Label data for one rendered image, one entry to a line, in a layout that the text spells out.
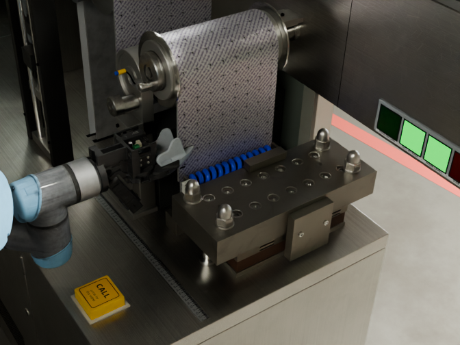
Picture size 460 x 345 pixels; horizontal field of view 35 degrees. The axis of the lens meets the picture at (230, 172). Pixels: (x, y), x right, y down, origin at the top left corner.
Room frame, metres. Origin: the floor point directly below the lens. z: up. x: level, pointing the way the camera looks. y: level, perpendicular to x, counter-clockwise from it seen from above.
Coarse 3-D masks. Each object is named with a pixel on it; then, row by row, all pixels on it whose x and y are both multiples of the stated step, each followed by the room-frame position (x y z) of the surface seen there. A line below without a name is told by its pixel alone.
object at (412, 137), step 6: (408, 126) 1.11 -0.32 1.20; (414, 126) 1.10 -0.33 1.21; (402, 132) 1.12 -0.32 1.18; (408, 132) 1.11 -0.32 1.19; (414, 132) 1.10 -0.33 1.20; (420, 132) 1.09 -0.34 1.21; (402, 138) 1.12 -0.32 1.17; (408, 138) 1.11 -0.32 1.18; (414, 138) 1.10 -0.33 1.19; (420, 138) 1.09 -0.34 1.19; (408, 144) 1.11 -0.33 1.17; (414, 144) 1.09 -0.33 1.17; (420, 144) 1.08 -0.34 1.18; (414, 150) 1.09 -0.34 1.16; (420, 150) 1.08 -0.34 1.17
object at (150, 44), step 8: (280, 32) 1.31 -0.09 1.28; (152, 40) 1.21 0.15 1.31; (280, 40) 1.30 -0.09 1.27; (144, 48) 1.23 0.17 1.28; (152, 48) 1.20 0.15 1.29; (160, 48) 1.18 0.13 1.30; (280, 48) 1.30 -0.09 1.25; (160, 56) 1.18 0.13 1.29; (280, 56) 1.31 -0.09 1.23; (168, 64) 1.16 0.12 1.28; (168, 72) 1.16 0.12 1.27; (168, 80) 1.16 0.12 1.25; (168, 88) 1.16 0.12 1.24; (160, 96) 1.18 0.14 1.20; (168, 96) 1.16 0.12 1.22
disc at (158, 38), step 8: (144, 32) 1.24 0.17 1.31; (152, 32) 1.21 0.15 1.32; (144, 40) 1.24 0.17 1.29; (160, 40) 1.19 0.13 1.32; (168, 48) 1.17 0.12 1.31; (168, 56) 1.17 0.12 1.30; (176, 64) 1.15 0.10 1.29; (176, 72) 1.15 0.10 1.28; (176, 80) 1.15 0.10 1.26; (176, 88) 1.15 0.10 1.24; (176, 96) 1.15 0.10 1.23; (160, 104) 1.19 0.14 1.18; (168, 104) 1.17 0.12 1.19
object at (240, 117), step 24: (216, 96) 1.20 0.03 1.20; (240, 96) 1.24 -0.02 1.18; (264, 96) 1.27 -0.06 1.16; (192, 120) 1.17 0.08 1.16; (216, 120) 1.21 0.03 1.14; (240, 120) 1.24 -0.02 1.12; (264, 120) 1.28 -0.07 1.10; (192, 144) 1.17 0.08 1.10; (216, 144) 1.21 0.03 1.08; (240, 144) 1.24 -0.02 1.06; (264, 144) 1.28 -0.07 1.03; (192, 168) 1.17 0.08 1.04
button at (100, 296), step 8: (96, 280) 0.97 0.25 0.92; (104, 280) 0.97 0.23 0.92; (80, 288) 0.94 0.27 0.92; (88, 288) 0.95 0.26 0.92; (96, 288) 0.95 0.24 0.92; (104, 288) 0.95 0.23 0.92; (112, 288) 0.95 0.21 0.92; (80, 296) 0.92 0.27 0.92; (88, 296) 0.92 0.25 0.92; (96, 296) 0.93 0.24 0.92; (104, 296) 0.93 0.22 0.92; (112, 296) 0.93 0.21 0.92; (120, 296) 0.93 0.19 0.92; (80, 304) 0.92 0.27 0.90; (88, 304) 0.91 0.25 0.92; (96, 304) 0.91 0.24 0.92; (104, 304) 0.91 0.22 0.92; (112, 304) 0.91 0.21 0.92; (120, 304) 0.92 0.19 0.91; (88, 312) 0.89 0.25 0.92; (96, 312) 0.89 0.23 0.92; (104, 312) 0.90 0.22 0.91
